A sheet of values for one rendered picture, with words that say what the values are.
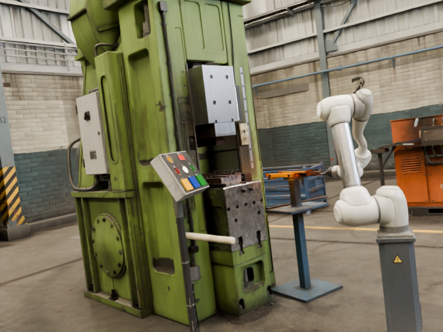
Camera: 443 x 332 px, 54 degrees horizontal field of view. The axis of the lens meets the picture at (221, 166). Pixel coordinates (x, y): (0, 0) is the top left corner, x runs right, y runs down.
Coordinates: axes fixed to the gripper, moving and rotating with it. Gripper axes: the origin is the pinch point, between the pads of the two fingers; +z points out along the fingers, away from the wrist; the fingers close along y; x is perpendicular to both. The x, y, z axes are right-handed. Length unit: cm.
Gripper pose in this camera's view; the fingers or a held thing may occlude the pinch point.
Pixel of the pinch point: (312, 172)
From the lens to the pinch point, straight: 330.3
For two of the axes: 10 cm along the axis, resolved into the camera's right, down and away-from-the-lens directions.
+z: -5.9, 0.3, 8.1
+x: -1.2, -9.9, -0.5
